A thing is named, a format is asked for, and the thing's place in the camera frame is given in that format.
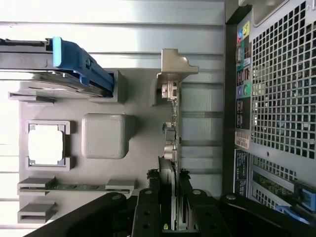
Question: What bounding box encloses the green RAM stick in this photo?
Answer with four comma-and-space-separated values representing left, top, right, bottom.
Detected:
19, 183, 130, 192

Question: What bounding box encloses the grey printed parts rack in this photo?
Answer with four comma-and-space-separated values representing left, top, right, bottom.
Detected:
7, 69, 184, 225

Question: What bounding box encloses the blue plastic case latch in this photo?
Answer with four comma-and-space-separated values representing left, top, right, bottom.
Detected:
275, 180, 316, 226

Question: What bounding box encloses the silver CPU chip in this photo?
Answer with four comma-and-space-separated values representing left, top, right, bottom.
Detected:
28, 129, 66, 165

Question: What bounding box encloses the black PC case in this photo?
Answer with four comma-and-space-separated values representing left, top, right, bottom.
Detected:
224, 0, 316, 225

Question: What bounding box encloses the hard disk with blue caddy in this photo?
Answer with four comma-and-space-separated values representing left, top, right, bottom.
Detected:
0, 36, 116, 98

